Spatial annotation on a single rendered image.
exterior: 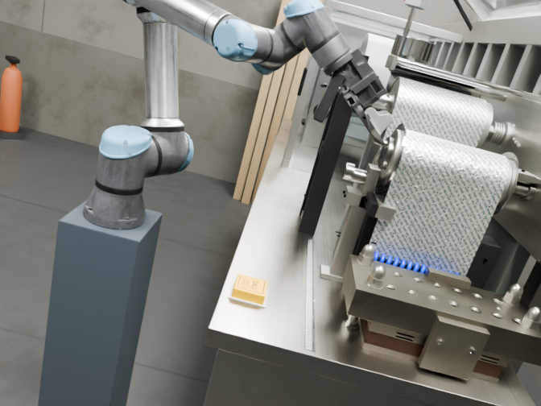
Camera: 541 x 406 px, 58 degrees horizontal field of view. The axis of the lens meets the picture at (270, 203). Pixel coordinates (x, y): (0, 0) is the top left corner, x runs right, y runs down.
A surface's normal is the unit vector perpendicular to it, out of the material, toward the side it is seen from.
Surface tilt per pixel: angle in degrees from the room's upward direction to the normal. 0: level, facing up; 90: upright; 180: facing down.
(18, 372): 0
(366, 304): 90
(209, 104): 90
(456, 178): 90
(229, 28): 90
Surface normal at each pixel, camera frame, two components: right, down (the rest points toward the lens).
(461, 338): -0.08, 0.32
